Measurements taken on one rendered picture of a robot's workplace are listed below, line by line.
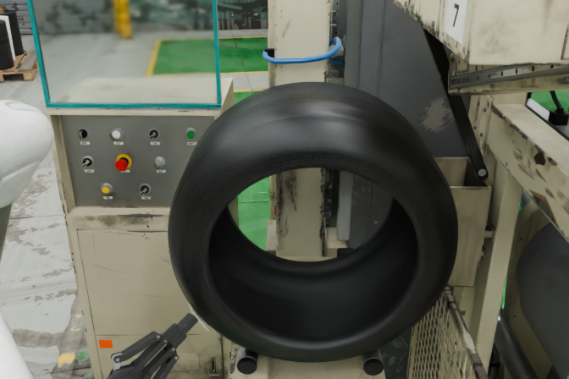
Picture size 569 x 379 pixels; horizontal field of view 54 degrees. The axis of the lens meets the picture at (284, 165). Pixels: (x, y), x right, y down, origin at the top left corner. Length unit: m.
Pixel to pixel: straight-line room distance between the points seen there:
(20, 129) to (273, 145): 0.44
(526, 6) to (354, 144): 0.39
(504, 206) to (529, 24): 0.83
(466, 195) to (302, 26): 0.58
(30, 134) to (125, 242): 0.99
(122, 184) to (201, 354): 0.73
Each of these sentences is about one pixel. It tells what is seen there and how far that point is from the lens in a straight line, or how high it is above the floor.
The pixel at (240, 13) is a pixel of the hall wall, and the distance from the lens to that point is 10.35.
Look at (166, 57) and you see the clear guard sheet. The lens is 1.75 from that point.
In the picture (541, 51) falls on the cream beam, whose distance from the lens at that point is 0.78.
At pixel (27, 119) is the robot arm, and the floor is 1.48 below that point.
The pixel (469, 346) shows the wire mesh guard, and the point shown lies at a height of 1.00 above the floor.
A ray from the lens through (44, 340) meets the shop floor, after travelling 2.96.
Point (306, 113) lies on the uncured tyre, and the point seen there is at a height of 1.48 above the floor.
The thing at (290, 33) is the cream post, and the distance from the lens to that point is 1.33.
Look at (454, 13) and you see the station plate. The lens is 0.81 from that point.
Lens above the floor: 1.81
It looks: 24 degrees down
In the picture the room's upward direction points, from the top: straight up
